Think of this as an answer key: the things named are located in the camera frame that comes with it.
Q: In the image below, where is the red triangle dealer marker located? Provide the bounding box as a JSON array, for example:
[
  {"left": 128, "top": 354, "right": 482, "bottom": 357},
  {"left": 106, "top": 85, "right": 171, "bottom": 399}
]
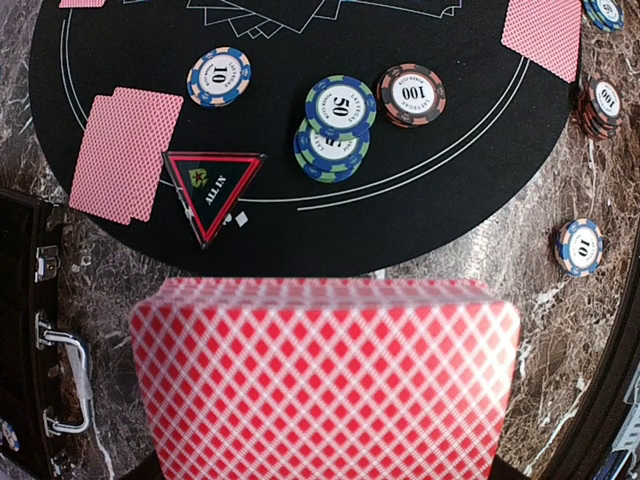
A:
[{"left": 162, "top": 151, "right": 267, "bottom": 249}]

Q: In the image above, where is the red playing card deck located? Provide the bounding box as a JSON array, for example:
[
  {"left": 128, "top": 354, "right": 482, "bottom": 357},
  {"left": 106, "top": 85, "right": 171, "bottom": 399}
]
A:
[{"left": 130, "top": 278, "right": 521, "bottom": 479}]

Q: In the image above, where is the blue white chip mat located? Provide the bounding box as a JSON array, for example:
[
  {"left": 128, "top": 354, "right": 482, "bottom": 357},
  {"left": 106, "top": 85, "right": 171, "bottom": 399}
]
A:
[{"left": 186, "top": 46, "right": 252, "bottom": 108}]

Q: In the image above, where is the dealt red card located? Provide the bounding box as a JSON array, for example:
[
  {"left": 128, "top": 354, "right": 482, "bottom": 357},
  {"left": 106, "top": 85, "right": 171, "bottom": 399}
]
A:
[
  {"left": 69, "top": 87, "right": 184, "bottom": 225},
  {"left": 58, "top": 0, "right": 106, "bottom": 9}
]

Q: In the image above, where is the blue white chip stack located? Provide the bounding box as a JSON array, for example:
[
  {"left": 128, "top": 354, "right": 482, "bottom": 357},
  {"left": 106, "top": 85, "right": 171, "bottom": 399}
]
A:
[{"left": 554, "top": 218, "right": 604, "bottom": 278}]

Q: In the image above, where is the dealt red cards front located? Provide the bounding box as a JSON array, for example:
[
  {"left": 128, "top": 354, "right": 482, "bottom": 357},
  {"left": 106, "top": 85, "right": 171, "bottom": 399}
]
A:
[{"left": 501, "top": 0, "right": 582, "bottom": 83}]

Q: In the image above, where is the red white chip stack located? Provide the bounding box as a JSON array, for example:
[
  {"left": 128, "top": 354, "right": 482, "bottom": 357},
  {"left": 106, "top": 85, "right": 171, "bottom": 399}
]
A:
[{"left": 576, "top": 74, "right": 623, "bottom": 141}]

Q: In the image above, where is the blue green chip stack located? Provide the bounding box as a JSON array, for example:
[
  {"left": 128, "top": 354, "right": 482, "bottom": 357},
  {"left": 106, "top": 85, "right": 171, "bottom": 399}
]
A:
[{"left": 582, "top": 0, "right": 624, "bottom": 33}]

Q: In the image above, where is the round black poker mat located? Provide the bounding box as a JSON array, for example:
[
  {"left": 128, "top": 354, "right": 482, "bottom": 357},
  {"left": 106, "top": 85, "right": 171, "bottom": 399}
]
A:
[{"left": 29, "top": 1, "right": 572, "bottom": 276}]

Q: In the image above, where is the black poker chip case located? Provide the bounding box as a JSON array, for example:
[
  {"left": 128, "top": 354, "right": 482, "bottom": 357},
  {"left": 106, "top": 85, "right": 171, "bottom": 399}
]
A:
[{"left": 1, "top": 190, "right": 93, "bottom": 479}]

